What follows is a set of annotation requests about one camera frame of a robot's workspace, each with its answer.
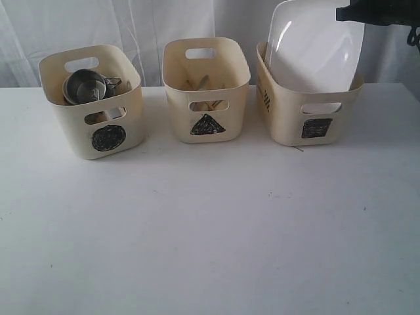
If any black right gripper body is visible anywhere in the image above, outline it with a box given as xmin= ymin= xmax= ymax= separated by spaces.
xmin=364 ymin=0 xmax=419 ymax=25

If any white square ceramic plate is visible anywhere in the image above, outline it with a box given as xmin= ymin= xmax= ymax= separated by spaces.
xmin=264 ymin=0 xmax=365 ymax=93

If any steel knife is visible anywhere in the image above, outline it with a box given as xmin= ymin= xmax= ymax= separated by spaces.
xmin=193 ymin=74 xmax=211 ymax=112

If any wooden chopstick crossing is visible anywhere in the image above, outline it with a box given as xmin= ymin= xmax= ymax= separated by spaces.
xmin=208 ymin=83 xmax=225 ymax=111

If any wooden chopstick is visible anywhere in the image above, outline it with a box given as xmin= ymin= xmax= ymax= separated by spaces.
xmin=185 ymin=79 xmax=215 ymax=112

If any steel mug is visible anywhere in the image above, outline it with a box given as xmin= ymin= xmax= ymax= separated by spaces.
xmin=63 ymin=90 xmax=79 ymax=106
xmin=62 ymin=69 xmax=122 ymax=104

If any cream bin square mark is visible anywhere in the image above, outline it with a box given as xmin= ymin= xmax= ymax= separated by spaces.
xmin=255 ymin=41 xmax=366 ymax=148

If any cream bin triangle mark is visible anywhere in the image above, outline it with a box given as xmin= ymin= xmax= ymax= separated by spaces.
xmin=162 ymin=37 xmax=252 ymax=144

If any cream bin circle mark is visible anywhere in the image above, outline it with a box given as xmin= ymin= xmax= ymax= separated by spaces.
xmin=39 ymin=45 xmax=144 ymax=159

